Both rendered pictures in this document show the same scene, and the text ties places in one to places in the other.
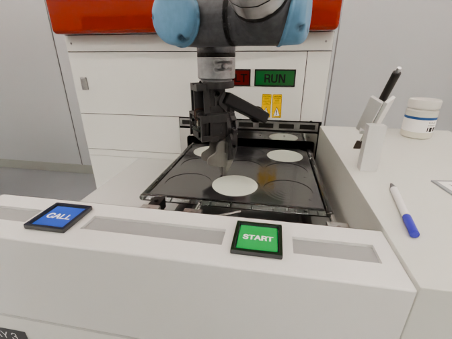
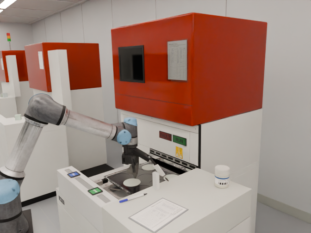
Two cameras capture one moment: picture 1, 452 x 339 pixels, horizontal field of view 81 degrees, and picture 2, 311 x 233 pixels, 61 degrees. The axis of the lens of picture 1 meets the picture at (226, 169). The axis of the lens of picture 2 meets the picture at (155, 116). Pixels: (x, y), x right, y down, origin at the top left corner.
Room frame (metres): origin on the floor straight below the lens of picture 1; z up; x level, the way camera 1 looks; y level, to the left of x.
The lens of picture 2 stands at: (-0.46, -1.05, 1.59)
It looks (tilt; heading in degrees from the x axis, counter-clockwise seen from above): 12 degrees down; 41
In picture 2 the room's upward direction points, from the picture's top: 1 degrees counter-clockwise
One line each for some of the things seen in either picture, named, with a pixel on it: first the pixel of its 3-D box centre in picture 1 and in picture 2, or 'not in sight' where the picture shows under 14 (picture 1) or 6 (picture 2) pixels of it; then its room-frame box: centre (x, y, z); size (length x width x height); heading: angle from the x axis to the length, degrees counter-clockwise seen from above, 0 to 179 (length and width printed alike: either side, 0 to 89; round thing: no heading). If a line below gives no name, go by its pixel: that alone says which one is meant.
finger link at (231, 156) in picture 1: (229, 139); (133, 164); (0.56, -0.01, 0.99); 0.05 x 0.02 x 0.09; 26
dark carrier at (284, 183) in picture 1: (242, 168); (146, 177); (0.62, -0.04, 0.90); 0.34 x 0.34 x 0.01; 80
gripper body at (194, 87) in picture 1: (213, 111); (130, 153); (0.56, 0.03, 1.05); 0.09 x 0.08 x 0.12; 116
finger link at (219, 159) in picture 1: (218, 159); (131, 171); (0.55, 0.02, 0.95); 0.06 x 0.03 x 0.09; 116
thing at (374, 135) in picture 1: (370, 132); (158, 174); (0.47, -0.26, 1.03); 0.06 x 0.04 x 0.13; 170
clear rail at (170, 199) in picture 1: (231, 204); (120, 187); (0.44, -0.01, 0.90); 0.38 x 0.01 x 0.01; 80
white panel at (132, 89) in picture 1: (192, 102); (154, 143); (0.87, 0.11, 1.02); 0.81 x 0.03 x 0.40; 80
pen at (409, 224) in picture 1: (401, 205); (133, 197); (0.32, -0.24, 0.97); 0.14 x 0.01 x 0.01; 160
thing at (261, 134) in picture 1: (245, 144); (170, 167); (0.83, -0.06, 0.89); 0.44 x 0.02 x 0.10; 80
